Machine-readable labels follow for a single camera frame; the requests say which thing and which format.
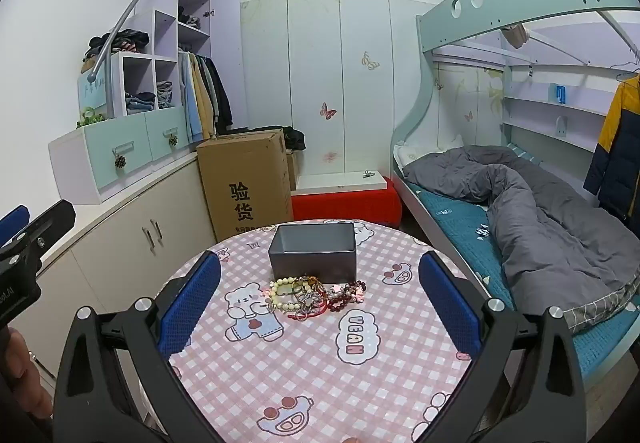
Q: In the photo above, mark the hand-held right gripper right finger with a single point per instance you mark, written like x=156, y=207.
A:
x=447, y=305

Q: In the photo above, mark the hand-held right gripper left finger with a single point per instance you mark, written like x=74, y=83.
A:
x=192, y=305

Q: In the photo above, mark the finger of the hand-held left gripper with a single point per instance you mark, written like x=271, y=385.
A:
x=50, y=225
x=12, y=225

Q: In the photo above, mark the grey metal tin box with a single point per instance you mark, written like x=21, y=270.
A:
x=312, y=265

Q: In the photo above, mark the person's left hand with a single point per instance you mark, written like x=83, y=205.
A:
x=27, y=373

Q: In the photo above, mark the beige low cabinet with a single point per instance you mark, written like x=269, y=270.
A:
x=115, y=233

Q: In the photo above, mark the pine cone drawer charm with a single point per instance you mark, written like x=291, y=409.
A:
x=173, y=141
x=120, y=162

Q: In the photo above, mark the green plant ornament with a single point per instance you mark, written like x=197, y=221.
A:
x=90, y=118

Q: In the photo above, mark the mint drawer unit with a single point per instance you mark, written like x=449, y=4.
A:
x=130, y=143

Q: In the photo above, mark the grey duvet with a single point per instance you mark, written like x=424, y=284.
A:
x=540, y=233

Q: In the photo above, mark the tall cardboard box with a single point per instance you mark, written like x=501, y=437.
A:
x=245, y=183

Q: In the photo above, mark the red bench with white top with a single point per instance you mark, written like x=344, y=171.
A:
x=345, y=205

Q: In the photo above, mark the folded blue jeans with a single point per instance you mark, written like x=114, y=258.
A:
x=139, y=103

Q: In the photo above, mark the white pillow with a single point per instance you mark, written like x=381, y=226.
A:
x=417, y=153

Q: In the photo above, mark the folded grey clothes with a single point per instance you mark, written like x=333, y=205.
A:
x=165, y=95

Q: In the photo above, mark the light blue hanging shirt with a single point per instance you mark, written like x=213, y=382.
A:
x=187, y=98

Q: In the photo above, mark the black bag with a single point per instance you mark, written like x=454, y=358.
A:
x=295, y=139

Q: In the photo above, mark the pile of dark clothes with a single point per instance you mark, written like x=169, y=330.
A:
x=117, y=42

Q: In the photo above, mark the yellow hanging garment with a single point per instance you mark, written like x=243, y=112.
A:
x=202, y=98

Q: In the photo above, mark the black hanging jacket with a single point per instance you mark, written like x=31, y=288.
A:
x=220, y=98

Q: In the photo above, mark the purple stair shelf unit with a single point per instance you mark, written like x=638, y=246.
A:
x=165, y=30

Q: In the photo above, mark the yellow and navy jacket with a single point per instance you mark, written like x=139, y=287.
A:
x=620, y=148

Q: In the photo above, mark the small blue box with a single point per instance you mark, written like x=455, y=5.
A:
x=559, y=94

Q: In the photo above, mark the dark clothes in cubby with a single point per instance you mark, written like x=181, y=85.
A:
x=187, y=18

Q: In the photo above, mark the white butterfly wardrobe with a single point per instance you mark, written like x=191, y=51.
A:
x=310, y=73

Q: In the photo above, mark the beige hanging pouch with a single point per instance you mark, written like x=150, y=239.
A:
x=515, y=35

